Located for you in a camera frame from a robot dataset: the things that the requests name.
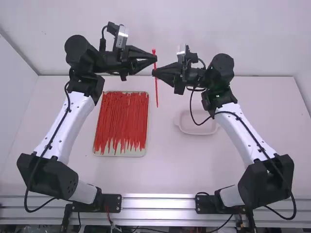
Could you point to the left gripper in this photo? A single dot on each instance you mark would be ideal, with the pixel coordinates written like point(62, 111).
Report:
point(111, 60)

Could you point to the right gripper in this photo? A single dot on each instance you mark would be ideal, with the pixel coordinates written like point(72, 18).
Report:
point(192, 77)

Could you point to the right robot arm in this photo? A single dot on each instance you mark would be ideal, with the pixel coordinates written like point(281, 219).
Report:
point(243, 131)

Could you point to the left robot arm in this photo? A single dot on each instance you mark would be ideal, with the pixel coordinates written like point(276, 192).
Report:
point(73, 116)

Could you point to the white dish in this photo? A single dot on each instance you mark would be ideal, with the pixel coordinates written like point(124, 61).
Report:
point(184, 121)

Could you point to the pale tray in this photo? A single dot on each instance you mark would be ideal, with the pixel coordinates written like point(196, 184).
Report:
point(121, 155)

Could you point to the silver rails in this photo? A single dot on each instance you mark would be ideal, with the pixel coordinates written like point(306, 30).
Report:
point(158, 206)

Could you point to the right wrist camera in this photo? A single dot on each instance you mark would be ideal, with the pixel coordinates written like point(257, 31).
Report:
point(182, 53)

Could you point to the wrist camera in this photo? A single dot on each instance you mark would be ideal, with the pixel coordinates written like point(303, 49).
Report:
point(182, 53)
point(121, 36)

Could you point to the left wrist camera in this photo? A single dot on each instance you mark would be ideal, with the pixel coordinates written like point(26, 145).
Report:
point(121, 36)

